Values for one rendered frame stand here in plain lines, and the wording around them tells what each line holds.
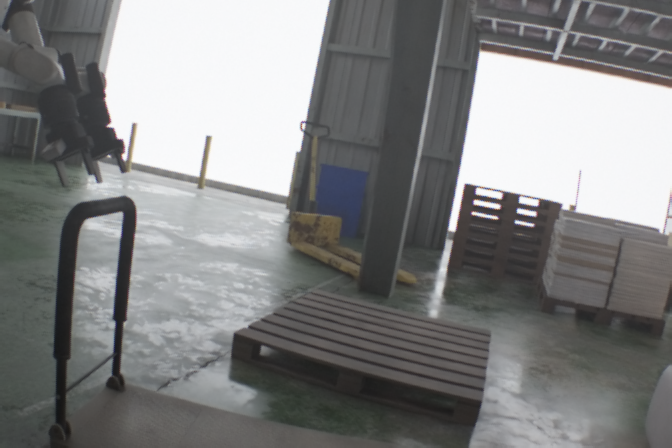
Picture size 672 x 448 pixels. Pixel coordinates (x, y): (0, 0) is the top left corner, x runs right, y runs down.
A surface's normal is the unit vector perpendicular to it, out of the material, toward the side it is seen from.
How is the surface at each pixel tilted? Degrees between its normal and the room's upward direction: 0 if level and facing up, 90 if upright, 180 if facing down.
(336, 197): 90
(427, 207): 90
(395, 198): 90
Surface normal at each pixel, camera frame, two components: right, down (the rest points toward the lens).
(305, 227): 0.58, 0.16
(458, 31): -0.29, 0.01
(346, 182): 0.00, 0.07
